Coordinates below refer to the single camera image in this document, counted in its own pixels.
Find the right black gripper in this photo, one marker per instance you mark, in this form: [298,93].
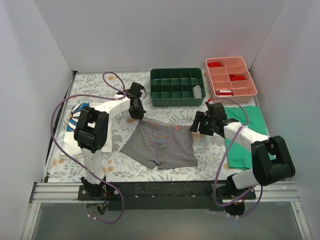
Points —
[201,124]

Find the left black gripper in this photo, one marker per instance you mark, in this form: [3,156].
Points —
[137,110]

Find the grey striped underwear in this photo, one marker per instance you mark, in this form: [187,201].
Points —
[197,92]
[163,146]

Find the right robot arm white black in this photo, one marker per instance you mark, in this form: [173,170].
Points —
[270,158]

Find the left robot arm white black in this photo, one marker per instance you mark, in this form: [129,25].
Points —
[91,133]

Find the rolled grey striped underwear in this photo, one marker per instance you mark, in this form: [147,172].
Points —
[197,92]

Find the red white rolled cloth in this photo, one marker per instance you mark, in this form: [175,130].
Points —
[224,92]

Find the dark green divided organizer tray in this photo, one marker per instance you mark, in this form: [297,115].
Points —
[173,87]

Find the pink divided organizer tray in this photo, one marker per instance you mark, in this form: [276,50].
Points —
[218,79]

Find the green folded cloth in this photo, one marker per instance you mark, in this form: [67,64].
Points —
[239,155]

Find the floral patterned table mat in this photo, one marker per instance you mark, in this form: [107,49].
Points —
[210,151]

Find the red rolled cloth middle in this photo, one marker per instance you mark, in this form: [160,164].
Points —
[234,77]

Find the red rolled cloth top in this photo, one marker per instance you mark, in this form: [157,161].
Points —
[216,64]

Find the white cloth with blue flower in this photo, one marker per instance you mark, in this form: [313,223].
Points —
[69,143]

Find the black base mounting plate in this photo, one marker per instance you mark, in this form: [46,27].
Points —
[163,195]

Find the aluminium frame rail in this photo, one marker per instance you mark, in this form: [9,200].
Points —
[283,191]

